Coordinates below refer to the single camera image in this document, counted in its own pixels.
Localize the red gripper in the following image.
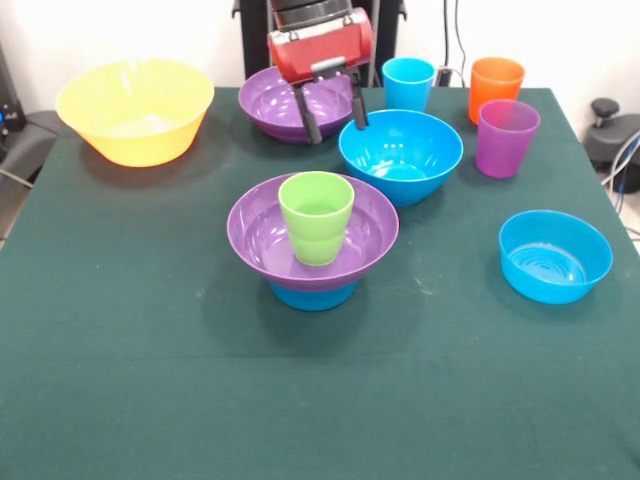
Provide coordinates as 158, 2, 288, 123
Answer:
267, 6, 376, 147

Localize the orange cup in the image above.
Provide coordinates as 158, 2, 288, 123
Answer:
468, 56, 527, 126

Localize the large deep blue bowl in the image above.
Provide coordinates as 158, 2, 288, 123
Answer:
338, 108, 465, 208

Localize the black knobbed equipment base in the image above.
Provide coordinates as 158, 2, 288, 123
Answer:
583, 98, 640, 166

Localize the white cable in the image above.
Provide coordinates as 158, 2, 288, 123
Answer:
601, 164, 640, 189
0, 167, 34, 190

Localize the small blue bowl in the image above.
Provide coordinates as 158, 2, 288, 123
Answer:
267, 279, 359, 312
498, 209, 614, 305

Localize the black power strip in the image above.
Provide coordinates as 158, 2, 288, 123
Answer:
435, 65, 469, 87

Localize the purple cup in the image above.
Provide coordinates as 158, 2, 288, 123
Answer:
475, 98, 542, 180

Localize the green cup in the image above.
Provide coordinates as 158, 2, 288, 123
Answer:
277, 171, 357, 240
288, 232, 348, 267

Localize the blue cable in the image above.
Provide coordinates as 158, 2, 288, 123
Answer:
610, 130, 640, 211

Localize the black electronic device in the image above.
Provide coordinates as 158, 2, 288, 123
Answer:
0, 42, 27, 134

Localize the dark green tablecloth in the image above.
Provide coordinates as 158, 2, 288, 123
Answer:
0, 87, 640, 480

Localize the black cable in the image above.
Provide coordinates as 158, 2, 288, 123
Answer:
451, 0, 469, 70

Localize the purple bowl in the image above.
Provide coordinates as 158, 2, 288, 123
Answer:
237, 66, 357, 145
226, 172, 401, 294

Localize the blue cup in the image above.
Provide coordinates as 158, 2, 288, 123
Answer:
382, 56, 436, 114

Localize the yellow bowl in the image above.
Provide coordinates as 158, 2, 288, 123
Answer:
54, 58, 216, 167

